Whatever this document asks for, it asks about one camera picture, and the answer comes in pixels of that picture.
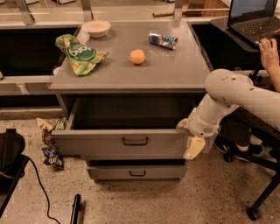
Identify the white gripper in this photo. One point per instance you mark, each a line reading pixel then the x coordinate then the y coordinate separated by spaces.
pixel 200 124

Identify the grey top drawer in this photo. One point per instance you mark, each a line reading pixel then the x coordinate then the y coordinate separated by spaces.
pixel 120 127

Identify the grey drawer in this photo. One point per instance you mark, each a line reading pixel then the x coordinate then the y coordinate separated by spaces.
pixel 120 127
pixel 98 173

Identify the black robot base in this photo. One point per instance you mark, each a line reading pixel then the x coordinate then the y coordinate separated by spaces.
pixel 12 164

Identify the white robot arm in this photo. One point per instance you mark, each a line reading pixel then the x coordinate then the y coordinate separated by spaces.
pixel 225 92

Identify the person's forearm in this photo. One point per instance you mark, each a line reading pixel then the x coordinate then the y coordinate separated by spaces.
pixel 274 74

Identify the grey bottom drawer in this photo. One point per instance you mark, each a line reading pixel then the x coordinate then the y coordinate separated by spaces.
pixel 98 173

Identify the grey drawer cabinet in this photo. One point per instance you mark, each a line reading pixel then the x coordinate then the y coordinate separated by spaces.
pixel 164 72

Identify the person's hand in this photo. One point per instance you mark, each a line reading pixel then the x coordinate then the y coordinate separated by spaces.
pixel 269 54

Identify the person's leg and shoe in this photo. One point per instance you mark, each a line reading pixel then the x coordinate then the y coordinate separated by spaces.
pixel 235 136

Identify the black office chair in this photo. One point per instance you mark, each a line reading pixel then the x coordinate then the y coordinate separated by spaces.
pixel 268 135

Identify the orange fruit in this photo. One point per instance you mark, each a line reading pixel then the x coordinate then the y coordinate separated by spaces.
pixel 137 57

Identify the crushed blue can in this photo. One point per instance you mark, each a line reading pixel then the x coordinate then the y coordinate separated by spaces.
pixel 165 41

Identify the wooden stick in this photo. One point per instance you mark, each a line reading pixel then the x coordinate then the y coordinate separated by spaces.
pixel 168 14

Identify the black laptop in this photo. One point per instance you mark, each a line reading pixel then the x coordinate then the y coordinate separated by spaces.
pixel 254 20

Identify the green chip bag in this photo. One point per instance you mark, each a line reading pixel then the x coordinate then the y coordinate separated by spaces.
pixel 82 59

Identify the black cylinder on floor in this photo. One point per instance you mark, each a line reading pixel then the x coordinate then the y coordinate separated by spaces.
pixel 76 209

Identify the snack bags pile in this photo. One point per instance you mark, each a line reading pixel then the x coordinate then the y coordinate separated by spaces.
pixel 50 149

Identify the white bowl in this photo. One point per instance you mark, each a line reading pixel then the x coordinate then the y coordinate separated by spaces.
pixel 96 28

